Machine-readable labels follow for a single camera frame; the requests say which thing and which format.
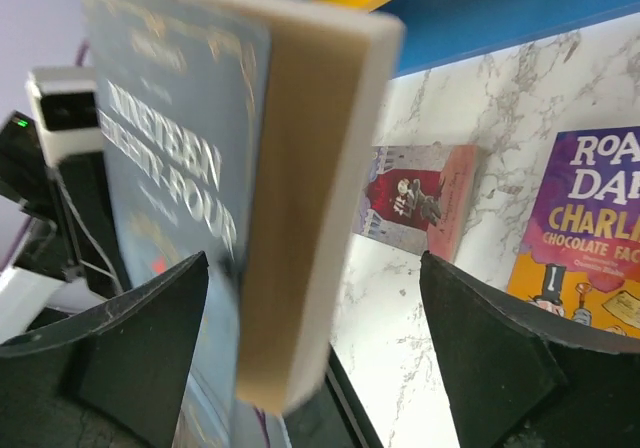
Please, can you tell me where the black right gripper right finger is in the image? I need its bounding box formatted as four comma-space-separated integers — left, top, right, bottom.
420, 252, 639, 447

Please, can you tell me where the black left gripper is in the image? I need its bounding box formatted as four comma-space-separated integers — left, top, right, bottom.
1, 111, 133, 328

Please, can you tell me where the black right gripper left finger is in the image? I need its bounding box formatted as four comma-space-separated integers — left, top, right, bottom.
1, 253, 208, 447

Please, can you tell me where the Charlie Chocolate Factory book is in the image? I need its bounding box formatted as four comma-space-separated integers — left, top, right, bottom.
507, 127, 639, 337

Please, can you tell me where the Nineteen Eighty-Four blue book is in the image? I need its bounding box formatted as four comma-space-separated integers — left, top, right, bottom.
82, 0, 405, 447

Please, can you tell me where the Hamlet picture book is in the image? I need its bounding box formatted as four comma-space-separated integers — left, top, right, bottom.
352, 143, 482, 262

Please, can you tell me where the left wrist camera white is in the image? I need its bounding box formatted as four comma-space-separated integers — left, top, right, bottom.
26, 66, 103, 168

